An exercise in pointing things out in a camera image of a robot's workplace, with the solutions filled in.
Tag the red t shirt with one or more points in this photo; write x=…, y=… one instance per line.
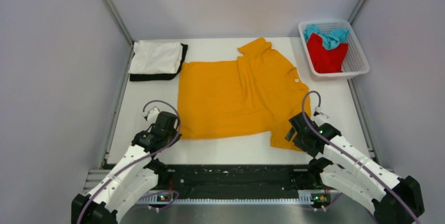
x=323, y=60

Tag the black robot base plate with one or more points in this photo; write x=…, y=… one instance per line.
x=244, y=182

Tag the left aluminium frame post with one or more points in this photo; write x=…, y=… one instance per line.
x=110, y=6

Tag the white slotted cable duct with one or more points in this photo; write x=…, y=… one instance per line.
x=303, y=199

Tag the white plastic basket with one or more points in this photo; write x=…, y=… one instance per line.
x=355, y=62

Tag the folded black t shirt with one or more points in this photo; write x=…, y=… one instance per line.
x=155, y=77

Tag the folded white t shirt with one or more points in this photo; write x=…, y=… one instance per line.
x=153, y=57

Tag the yellow t shirt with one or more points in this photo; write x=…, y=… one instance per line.
x=257, y=92

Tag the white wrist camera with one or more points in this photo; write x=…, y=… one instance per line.
x=319, y=117
x=151, y=113

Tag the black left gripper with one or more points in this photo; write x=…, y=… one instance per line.
x=175, y=131

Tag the teal t shirt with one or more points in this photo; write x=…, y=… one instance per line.
x=330, y=40

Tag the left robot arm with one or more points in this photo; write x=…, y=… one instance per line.
x=135, y=174

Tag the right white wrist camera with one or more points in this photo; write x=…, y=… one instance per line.
x=319, y=117

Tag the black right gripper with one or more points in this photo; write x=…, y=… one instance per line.
x=313, y=151

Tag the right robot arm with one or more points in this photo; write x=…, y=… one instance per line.
x=337, y=164

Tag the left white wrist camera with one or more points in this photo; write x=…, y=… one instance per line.
x=151, y=113

